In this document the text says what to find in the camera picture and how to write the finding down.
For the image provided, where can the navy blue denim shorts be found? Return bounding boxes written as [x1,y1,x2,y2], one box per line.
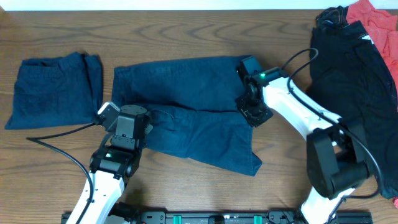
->
[111,55,262,176]

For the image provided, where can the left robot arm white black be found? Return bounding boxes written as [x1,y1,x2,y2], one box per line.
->
[61,101,153,224]

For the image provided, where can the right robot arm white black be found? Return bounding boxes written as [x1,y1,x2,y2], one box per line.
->
[236,56,373,223]

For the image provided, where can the black garment pile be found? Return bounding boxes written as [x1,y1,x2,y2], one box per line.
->
[307,6,397,199]

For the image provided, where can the red garment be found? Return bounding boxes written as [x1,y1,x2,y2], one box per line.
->
[346,0,398,83]

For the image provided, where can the folded navy blue shorts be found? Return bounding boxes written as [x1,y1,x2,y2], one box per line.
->
[5,52,103,130]

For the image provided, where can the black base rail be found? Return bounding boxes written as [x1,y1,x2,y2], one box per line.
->
[60,207,374,224]

